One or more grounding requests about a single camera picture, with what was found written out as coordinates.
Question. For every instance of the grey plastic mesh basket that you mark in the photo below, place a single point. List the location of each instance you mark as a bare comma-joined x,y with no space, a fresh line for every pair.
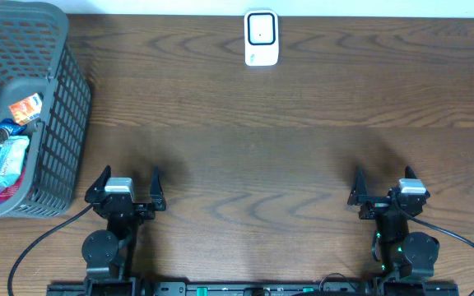
35,57

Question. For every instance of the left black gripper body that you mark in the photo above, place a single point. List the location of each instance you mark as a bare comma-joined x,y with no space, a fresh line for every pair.
127,206

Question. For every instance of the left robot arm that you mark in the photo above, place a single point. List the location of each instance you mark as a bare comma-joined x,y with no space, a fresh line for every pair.
109,252

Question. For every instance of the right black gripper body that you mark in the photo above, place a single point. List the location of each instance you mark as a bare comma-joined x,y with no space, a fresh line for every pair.
383,200

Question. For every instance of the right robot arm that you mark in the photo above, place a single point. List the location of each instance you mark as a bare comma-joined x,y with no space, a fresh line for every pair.
407,257

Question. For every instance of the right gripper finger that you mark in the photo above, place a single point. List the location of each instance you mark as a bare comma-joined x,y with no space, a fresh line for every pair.
409,173
358,194

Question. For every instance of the orange tissue packet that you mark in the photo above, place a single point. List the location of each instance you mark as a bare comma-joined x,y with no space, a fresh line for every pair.
26,110

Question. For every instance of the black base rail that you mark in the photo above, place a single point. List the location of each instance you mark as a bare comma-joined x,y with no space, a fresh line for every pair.
253,289

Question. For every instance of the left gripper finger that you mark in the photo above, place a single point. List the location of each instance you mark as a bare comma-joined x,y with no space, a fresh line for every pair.
157,195
96,192

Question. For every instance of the mint green wipes pack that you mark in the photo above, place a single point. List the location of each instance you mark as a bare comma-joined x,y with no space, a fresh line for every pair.
12,157

